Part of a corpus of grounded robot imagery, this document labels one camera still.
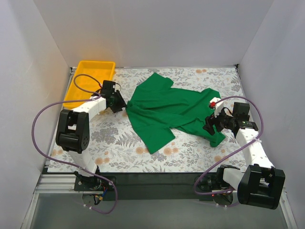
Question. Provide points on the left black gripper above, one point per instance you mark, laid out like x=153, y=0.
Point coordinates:
x=118, y=101

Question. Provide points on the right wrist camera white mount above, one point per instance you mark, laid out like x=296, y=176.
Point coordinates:
x=217, y=105

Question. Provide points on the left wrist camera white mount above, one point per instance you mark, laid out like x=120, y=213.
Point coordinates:
x=108, y=87

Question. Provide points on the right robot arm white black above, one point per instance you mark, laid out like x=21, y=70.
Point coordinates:
x=261, y=184

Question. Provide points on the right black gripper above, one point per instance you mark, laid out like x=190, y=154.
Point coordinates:
x=212, y=122

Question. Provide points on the green t-shirt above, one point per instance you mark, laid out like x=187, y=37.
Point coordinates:
x=156, y=107

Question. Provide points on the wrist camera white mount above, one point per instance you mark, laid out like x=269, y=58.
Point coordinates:
x=217, y=105
x=108, y=87

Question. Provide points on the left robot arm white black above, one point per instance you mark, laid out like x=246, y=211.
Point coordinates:
x=73, y=131

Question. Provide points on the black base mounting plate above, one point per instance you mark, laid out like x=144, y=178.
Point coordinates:
x=143, y=186

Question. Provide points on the yellow plastic bin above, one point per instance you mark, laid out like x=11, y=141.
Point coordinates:
x=100, y=70

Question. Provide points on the aluminium frame rail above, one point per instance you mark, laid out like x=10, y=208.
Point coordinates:
x=56, y=183

